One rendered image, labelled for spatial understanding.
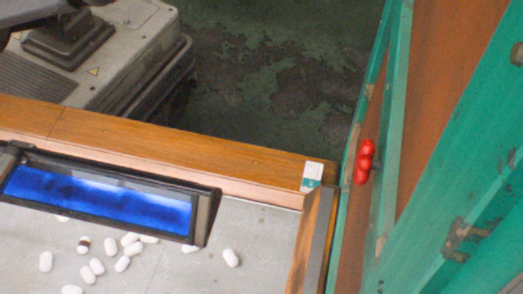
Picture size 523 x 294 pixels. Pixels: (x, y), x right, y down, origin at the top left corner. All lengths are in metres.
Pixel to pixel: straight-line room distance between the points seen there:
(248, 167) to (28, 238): 0.42
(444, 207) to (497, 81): 0.06
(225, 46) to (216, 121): 0.43
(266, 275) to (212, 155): 0.26
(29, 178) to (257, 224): 0.46
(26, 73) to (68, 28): 0.19
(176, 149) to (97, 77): 0.62
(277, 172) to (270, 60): 1.32
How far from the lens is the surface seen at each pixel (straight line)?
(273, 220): 1.00
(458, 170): 0.22
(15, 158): 0.67
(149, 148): 1.07
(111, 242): 0.98
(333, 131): 2.09
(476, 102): 0.22
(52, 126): 1.16
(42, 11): 0.97
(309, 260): 0.84
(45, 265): 1.00
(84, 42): 1.69
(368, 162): 0.46
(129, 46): 1.71
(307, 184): 1.00
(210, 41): 2.40
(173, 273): 0.96
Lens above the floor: 1.62
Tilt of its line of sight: 54 degrees down
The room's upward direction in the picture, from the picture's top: 4 degrees clockwise
